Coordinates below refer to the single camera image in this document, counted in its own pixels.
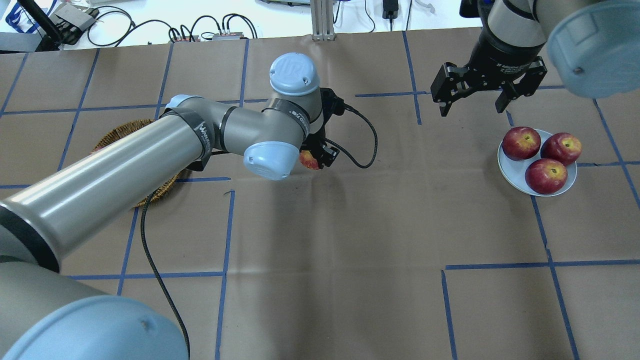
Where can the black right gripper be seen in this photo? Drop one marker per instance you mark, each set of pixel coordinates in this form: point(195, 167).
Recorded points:
point(501, 59)

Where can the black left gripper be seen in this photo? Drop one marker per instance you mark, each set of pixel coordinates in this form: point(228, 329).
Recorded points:
point(324, 151)

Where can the red yellow apple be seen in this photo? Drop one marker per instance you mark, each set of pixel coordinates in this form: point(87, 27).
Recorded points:
point(307, 160)

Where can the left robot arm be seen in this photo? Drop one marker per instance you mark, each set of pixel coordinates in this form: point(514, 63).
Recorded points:
point(48, 316)

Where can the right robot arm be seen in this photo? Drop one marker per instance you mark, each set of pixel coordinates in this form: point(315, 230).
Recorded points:
point(594, 45)

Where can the red apple plate left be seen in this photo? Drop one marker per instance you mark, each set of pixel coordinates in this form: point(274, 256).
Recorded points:
point(521, 143)

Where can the red apple plate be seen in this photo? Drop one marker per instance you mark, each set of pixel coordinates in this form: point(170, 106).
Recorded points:
point(521, 143)
point(546, 176)
point(562, 147)

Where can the white round plate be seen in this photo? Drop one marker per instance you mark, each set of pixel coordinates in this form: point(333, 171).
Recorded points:
point(514, 171)

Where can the red apple plate back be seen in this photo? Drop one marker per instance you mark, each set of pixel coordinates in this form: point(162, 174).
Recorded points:
point(562, 147)

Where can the red apple plate front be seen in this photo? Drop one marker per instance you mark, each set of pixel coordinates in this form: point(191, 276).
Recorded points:
point(546, 176)

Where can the black power adapter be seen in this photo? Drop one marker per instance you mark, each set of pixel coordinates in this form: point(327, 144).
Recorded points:
point(390, 9)

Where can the orange usb hub upper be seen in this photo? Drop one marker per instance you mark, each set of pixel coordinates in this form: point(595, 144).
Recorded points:
point(177, 36)

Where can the grey docking hub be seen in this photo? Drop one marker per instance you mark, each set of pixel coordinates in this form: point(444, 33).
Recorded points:
point(79, 17)

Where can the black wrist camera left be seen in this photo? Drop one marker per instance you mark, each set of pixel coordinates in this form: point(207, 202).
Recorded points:
point(332, 104)

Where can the aluminium frame post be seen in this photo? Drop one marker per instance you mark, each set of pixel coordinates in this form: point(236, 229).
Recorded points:
point(322, 20)

